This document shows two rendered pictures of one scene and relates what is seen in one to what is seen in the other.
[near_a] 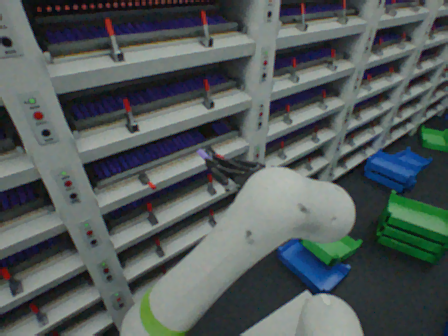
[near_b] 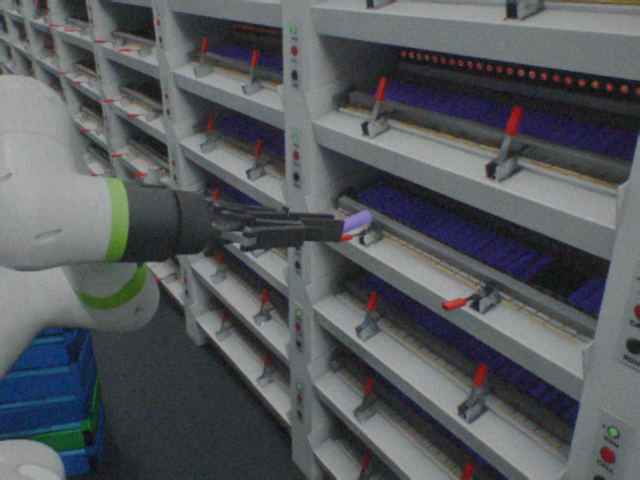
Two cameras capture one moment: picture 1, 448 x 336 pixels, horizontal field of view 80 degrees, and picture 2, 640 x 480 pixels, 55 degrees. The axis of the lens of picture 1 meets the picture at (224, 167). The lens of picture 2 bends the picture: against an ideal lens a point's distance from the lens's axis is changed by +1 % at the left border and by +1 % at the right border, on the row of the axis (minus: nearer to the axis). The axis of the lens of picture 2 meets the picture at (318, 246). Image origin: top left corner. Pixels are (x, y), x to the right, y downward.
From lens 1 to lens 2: 101 cm
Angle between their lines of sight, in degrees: 80
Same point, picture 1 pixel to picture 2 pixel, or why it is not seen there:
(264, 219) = not seen: outside the picture
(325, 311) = (12, 458)
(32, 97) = (295, 26)
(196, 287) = not seen: hidden behind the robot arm
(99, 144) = (330, 125)
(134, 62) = (380, 13)
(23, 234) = (270, 189)
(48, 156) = (292, 106)
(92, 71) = (340, 12)
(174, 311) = not seen: hidden behind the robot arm
